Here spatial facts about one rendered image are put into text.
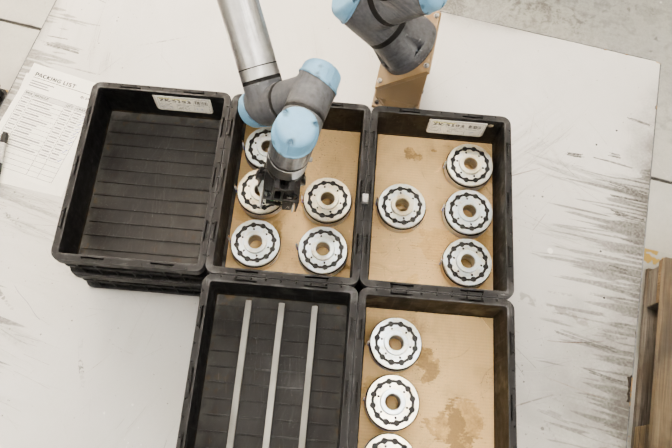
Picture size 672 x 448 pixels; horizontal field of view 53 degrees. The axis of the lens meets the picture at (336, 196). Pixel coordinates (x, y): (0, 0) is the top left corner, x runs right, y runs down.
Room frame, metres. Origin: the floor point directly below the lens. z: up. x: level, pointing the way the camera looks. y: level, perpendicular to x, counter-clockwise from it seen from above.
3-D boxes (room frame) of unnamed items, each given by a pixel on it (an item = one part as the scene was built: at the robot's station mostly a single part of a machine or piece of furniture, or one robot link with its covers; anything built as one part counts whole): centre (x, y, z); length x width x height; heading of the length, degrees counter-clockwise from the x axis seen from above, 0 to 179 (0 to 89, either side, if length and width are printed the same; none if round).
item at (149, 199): (0.54, 0.39, 0.87); 0.40 x 0.30 x 0.11; 0
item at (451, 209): (0.53, -0.28, 0.86); 0.10 x 0.10 x 0.01
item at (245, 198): (0.53, 0.16, 0.88); 0.10 x 0.10 x 0.01
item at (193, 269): (0.54, 0.39, 0.92); 0.40 x 0.30 x 0.02; 0
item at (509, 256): (0.53, -0.21, 0.92); 0.40 x 0.30 x 0.02; 0
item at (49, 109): (0.73, 0.73, 0.70); 0.33 x 0.23 x 0.01; 170
